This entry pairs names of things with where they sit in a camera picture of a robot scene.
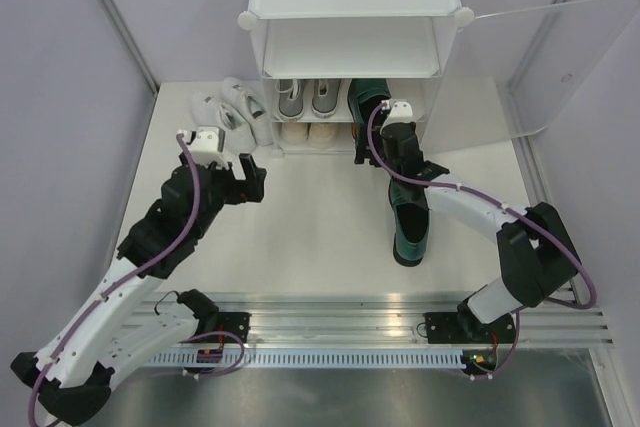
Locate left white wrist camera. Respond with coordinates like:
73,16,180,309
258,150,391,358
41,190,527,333
177,126,226,168

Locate white plastic shoe cabinet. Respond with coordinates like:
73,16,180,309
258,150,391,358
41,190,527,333
238,0,474,157

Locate white sneaker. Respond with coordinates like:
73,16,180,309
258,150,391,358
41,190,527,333
189,91,254,151
221,77,273,147

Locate green heeled shoe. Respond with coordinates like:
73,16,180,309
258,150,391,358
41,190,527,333
347,78,391,124
388,179,430,267

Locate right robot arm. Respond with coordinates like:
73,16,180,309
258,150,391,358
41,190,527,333
356,123,584,343

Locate white slotted cable duct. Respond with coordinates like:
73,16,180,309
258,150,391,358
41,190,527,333
147,348,466,370

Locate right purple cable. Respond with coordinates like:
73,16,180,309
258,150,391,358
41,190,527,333
366,101,597,383

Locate grey canvas sneaker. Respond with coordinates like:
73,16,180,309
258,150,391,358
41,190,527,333
275,79,305,121
311,78,342,118

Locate beige lace sneaker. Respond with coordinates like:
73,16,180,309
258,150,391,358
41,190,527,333
308,122,338,149
280,122,309,146

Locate translucent cabinet door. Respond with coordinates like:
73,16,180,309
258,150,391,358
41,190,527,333
422,0,639,154

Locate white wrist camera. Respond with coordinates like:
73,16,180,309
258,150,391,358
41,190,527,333
177,126,226,168
381,99,414,126

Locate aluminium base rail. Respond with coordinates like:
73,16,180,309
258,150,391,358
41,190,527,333
69,290,616,349

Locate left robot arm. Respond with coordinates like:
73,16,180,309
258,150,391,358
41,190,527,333
11,154,267,426

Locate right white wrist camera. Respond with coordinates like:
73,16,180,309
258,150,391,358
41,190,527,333
381,99,414,126

